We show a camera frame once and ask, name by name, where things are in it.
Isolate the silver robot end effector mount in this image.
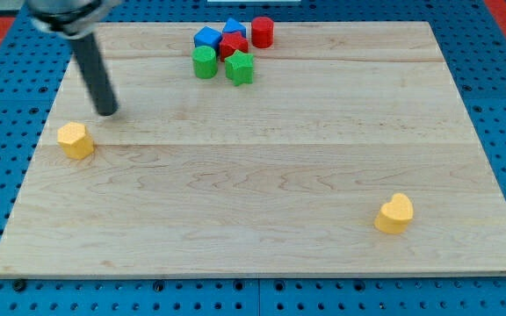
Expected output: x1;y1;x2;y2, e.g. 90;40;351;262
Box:
25;0;122;39

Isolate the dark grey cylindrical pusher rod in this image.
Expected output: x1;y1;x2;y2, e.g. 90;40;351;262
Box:
69;33;119;116

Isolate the yellow hexagon block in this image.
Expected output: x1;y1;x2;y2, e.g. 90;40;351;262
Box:
57;122;95;160

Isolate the yellow heart block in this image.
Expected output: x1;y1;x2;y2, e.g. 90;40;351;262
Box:
373;193;414;234

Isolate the green cylinder block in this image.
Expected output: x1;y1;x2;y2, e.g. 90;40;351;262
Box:
192;46;218;79

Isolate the blue cube block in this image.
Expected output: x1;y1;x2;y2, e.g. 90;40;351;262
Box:
193;26;222;53

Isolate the red star block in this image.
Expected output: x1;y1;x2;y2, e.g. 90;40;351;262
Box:
219;32;249;62

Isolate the blue pentagon block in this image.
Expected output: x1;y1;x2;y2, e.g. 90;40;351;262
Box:
222;18;247;38

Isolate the green star block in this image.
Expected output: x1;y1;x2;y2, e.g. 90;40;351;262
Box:
224;50;255;86

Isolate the red cylinder block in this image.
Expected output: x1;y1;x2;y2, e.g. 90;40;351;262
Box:
251;17;274;48

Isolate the light wooden board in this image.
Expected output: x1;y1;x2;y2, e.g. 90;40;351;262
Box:
0;22;506;279

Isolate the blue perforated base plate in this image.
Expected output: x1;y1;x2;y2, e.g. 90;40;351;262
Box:
0;1;506;315

